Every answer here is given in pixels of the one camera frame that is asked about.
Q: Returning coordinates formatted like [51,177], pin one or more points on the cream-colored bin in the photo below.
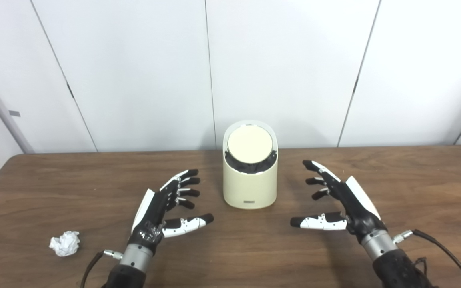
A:
[250,188]

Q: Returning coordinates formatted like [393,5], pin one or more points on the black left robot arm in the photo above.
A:
[134,258]

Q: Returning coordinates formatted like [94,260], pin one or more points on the black wall panel clip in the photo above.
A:
[70,90]

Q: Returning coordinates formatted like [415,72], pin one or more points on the grey tape piece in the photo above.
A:
[14,113]

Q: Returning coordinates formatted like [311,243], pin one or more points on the cream round bin lid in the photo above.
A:
[250,144]

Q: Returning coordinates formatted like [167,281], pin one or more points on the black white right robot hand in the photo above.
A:
[356,212]

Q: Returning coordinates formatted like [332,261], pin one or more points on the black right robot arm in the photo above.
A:
[378,246]

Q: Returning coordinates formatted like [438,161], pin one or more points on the white paper ball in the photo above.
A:
[65,243]

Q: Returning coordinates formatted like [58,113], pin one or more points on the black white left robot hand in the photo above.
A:
[150,212]

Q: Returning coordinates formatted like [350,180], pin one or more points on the black bin liner bag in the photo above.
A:
[234,166]

